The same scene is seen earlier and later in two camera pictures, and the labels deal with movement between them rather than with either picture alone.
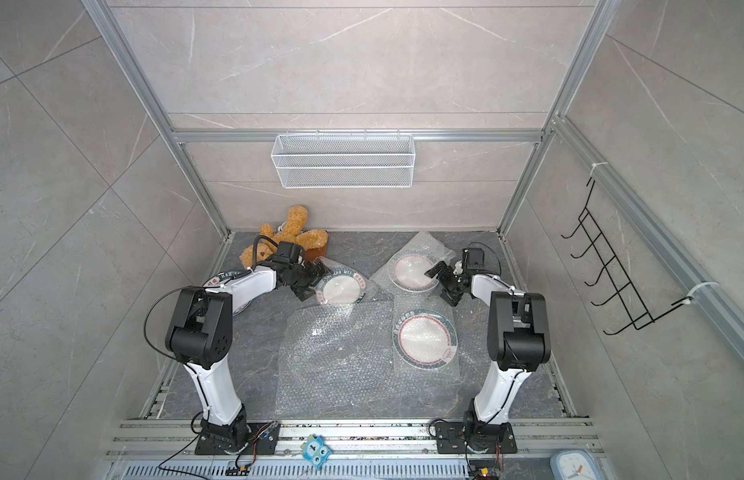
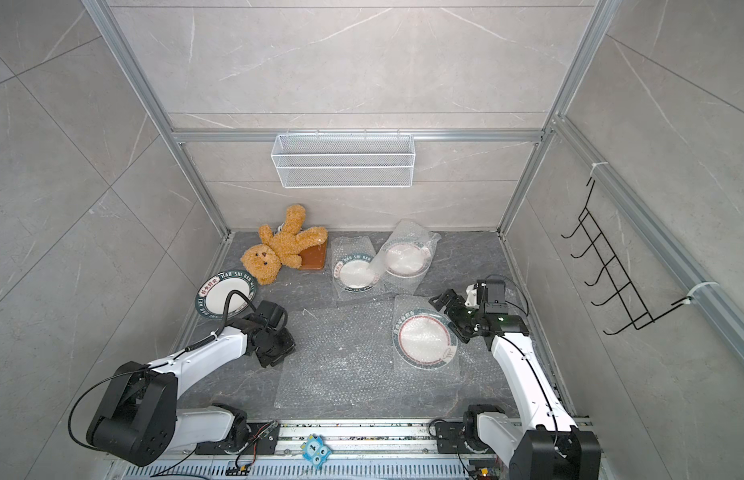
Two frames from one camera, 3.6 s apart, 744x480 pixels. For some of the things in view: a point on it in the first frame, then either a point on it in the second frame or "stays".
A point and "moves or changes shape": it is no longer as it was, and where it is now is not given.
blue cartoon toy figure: x=315 y=450 stays
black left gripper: x=317 y=276 → x=270 y=360
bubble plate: x=404 y=271 moves or changes shape
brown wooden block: x=313 y=254 stays
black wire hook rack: x=638 y=316 stays
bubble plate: x=342 y=286 moves or changes shape
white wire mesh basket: x=343 y=161 stays
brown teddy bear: x=291 y=234 stays
